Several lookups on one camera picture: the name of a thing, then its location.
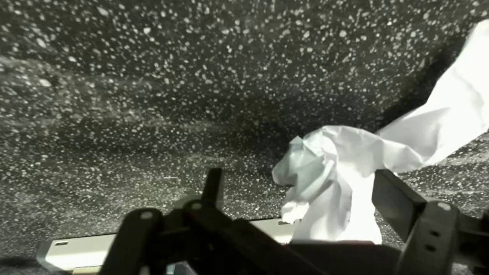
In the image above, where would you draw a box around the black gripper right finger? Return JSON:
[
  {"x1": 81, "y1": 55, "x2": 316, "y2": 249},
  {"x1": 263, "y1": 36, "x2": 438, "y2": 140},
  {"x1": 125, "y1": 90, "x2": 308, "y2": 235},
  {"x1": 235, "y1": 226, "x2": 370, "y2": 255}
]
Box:
[{"x1": 371, "y1": 168, "x2": 489, "y2": 275}]

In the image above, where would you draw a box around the white cloth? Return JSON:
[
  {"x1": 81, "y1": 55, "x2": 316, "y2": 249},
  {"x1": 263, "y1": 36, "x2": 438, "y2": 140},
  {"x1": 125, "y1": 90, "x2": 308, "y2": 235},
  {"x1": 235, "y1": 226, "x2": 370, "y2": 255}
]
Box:
[{"x1": 270, "y1": 18, "x2": 489, "y2": 247}]

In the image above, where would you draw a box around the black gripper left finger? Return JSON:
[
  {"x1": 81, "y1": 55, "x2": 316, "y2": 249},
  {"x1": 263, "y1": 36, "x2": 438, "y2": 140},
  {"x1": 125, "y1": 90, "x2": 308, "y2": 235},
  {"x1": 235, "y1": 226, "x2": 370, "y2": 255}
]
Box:
[{"x1": 97, "y1": 166, "x2": 318, "y2": 275}]

